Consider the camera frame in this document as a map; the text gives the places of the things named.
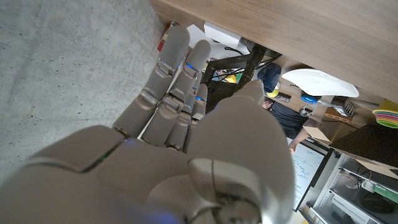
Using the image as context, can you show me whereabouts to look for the blue round object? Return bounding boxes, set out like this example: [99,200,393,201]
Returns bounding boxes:
[300,95,318,105]

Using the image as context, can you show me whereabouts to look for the red snack bag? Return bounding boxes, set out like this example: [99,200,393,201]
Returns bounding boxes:
[157,21,175,52]

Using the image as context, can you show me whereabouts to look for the flat white box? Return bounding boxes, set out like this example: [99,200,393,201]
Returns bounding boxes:
[203,21,242,47]

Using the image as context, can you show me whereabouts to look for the small black white rack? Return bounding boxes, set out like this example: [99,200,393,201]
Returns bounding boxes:
[331,96,357,118]

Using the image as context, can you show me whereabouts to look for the stacked coloured cups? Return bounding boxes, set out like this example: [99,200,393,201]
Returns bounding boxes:
[372,99,398,129]

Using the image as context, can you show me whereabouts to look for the white plate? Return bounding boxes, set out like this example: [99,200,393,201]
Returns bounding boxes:
[281,68,360,98]

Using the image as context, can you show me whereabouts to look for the open cardboard box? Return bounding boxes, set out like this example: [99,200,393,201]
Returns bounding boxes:
[303,119,358,146]

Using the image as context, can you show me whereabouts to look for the white shelf cabinet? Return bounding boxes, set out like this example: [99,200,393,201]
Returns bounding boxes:
[298,152,398,224]

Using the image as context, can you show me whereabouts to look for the white paper sheet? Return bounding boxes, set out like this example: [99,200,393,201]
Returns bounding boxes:
[186,24,249,60]

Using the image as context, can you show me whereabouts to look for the dark blue mug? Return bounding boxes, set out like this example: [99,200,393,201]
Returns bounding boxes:
[257,63,282,93]

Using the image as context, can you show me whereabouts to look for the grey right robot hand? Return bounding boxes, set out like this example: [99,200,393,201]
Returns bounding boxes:
[0,25,296,224]

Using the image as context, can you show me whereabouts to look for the seated person in dark shirt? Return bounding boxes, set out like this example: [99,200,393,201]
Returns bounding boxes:
[262,99,312,153]

